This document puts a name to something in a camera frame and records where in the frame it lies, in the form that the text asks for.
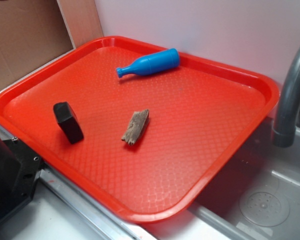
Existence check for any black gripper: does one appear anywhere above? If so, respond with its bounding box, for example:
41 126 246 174
0 101 84 225

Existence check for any brown wood chip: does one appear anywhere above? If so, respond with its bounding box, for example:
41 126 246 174
121 109 150 146

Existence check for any red plastic tray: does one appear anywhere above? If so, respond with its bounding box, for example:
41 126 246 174
0 36 279 223

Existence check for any brown cardboard panel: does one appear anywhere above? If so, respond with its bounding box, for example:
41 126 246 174
0 0 73 91

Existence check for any light wooden board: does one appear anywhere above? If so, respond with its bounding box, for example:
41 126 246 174
57 0 104 49

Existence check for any blue plastic toy bottle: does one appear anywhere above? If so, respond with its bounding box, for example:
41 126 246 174
116 48 180 78

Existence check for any grey plastic sink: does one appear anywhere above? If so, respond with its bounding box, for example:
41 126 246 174
189 118 300 240

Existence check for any grey faucet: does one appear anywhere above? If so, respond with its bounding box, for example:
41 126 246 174
271 47 300 148

